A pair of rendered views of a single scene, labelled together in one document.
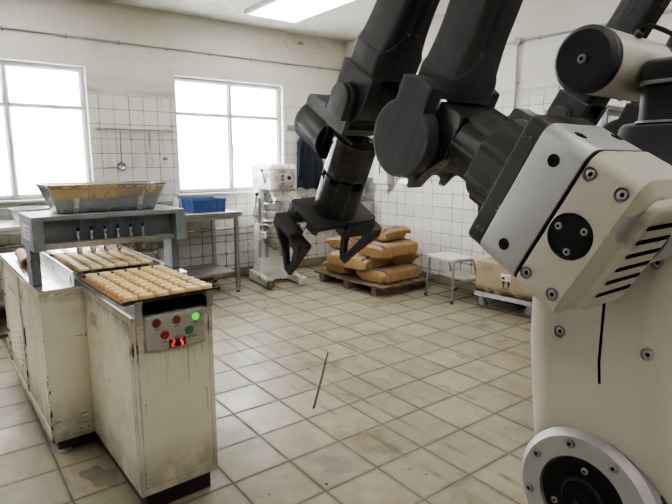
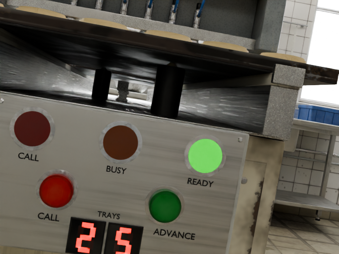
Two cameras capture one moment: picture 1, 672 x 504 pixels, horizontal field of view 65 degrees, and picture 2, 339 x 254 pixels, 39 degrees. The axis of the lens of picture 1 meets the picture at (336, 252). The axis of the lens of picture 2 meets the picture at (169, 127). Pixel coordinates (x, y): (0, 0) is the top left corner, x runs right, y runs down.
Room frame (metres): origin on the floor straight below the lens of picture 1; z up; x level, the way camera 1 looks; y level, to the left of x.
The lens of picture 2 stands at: (1.67, 0.36, 0.86)
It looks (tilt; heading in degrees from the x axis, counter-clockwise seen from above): 3 degrees down; 32
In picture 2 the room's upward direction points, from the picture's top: 10 degrees clockwise
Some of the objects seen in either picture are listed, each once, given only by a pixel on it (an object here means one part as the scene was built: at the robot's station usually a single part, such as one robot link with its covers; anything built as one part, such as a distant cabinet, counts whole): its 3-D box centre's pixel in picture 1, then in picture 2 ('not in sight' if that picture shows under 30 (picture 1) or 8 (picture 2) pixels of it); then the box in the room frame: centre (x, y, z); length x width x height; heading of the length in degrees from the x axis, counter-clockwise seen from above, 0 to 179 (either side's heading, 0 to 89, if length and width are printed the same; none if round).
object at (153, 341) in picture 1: (175, 328); (113, 184); (2.03, 0.64, 0.77); 0.24 x 0.04 x 0.14; 129
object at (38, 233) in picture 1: (106, 243); (131, 38); (2.71, 1.19, 1.01); 0.72 x 0.33 x 0.34; 129
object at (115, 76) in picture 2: (101, 259); (124, 76); (2.80, 1.26, 0.91); 0.60 x 0.40 x 0.01; 39
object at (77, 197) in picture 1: (103, 196); not in sight; (2.71, 1.19, 1.25); 0.56 x 0.29 x 0.14; 129
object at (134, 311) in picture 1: (73, 269); (74, 79); (2.71, 1.37, 0.87); 2.01 x 0.03 x 0.07; 39
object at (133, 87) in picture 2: (30, 214); (130, 84); (4.84, 2.80, 0.94); 0.33 x 0.33 x 0.12
